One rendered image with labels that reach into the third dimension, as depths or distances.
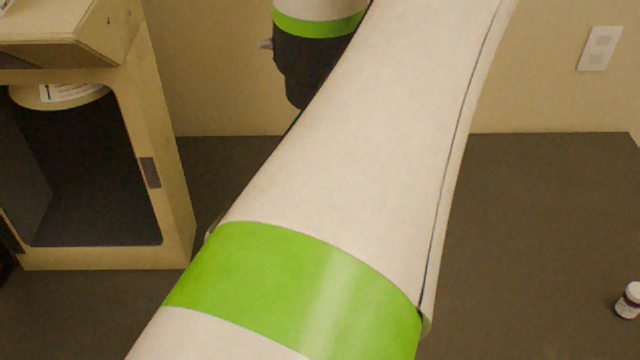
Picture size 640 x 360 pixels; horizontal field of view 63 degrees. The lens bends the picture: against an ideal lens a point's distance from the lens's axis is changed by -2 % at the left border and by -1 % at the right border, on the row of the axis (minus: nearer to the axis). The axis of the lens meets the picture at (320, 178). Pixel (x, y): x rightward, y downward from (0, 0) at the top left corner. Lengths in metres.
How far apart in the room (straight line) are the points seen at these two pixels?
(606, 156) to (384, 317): 1.23
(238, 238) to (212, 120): 1.12
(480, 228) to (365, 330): 0.94
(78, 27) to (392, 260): 0.48
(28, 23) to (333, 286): 0.51
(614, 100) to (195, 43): 1.01
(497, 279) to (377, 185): 0.85
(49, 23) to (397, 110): 0.45
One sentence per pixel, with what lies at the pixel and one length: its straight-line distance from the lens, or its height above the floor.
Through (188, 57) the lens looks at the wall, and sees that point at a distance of 1.25.
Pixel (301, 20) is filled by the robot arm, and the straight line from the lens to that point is 0.49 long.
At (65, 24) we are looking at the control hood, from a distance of 0.63.
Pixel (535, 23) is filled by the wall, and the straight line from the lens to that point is 1.27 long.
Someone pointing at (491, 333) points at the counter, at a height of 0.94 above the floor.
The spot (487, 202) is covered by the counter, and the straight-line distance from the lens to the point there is 1.20.
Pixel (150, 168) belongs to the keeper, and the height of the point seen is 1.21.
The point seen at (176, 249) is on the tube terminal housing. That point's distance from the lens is 1.02.
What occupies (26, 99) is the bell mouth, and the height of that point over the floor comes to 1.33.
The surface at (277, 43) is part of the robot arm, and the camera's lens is 0.53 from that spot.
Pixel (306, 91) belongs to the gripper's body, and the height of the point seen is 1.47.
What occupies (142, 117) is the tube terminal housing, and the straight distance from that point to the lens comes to 0.80.
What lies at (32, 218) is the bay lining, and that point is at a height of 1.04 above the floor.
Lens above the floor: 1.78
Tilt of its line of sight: 45 degrees down
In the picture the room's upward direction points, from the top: straight up
